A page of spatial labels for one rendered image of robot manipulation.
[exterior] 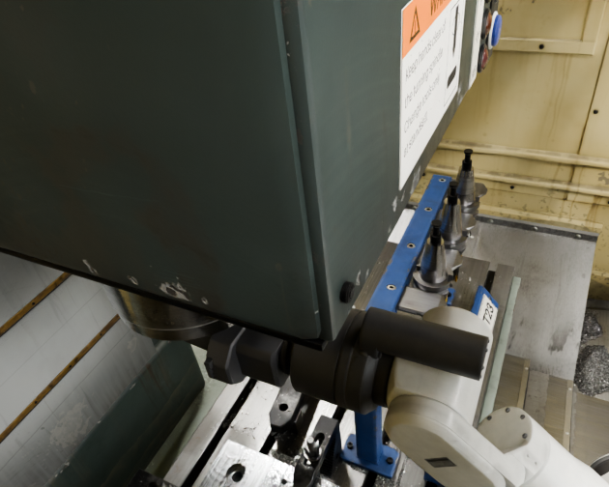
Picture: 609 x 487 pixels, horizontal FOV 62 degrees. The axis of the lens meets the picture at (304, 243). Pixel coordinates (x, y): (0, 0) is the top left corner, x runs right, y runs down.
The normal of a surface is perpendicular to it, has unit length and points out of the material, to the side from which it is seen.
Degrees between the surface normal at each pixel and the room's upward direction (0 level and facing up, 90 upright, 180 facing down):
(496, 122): 90
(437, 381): 5
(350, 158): 90
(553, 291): 24
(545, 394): 8
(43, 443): 90
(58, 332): 90
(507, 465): 45
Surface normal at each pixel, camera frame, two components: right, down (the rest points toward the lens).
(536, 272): -0.26, -0.45
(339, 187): 0.90, 0.20
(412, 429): -0.42, 0.65
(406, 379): -0.13, -0.74
